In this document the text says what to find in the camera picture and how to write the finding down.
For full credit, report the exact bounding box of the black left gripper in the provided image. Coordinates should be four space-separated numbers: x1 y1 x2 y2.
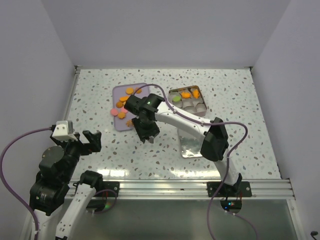
50 129 101 181

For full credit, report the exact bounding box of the orange fish cookie hidden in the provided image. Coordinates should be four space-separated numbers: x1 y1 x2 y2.
180 92 192 99

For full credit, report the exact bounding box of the orange fish cookie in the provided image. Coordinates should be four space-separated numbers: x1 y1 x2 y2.
192 89 201 99
119 96 129 102

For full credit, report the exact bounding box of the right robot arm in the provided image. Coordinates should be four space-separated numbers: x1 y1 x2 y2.
124 93 242 197

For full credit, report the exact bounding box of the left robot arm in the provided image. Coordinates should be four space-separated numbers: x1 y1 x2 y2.
29 130 104 240

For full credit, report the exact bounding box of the swirl flower cookie bottom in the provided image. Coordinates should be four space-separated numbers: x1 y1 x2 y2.
126 120 133 127

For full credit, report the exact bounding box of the lilac plastic tray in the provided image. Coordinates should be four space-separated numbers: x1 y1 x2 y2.
110 83 146 132

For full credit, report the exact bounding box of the flower cookie left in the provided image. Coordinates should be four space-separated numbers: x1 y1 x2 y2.
117 112 126 119

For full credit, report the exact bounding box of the pink round cookie middle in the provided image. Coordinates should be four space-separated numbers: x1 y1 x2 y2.
121 107 128 113

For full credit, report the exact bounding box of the pink round cookie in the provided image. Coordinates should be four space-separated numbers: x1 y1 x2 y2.
121 107 128 113
110 108 119 117

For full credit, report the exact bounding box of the pink round cookie left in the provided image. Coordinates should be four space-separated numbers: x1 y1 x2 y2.
110 108 119 117

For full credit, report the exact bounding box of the swirl cookie left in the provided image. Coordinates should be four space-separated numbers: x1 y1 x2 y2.
116 101 124 108

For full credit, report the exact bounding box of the round dotted biscuit top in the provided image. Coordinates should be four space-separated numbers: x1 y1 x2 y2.
125 87 134 95

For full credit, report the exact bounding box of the silver tin lid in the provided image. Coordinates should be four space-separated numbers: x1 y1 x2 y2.
177 129 202 158

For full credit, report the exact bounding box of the pink cookie tin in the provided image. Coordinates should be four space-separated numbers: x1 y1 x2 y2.
168 85 208 117

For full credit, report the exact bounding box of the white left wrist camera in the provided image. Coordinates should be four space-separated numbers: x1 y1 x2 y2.
52 120 78 142

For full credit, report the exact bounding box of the aluminium front rail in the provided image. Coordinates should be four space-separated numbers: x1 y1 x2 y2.
103 179 295 200

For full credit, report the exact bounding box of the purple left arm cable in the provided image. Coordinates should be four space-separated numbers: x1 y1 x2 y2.
0 126 55 240

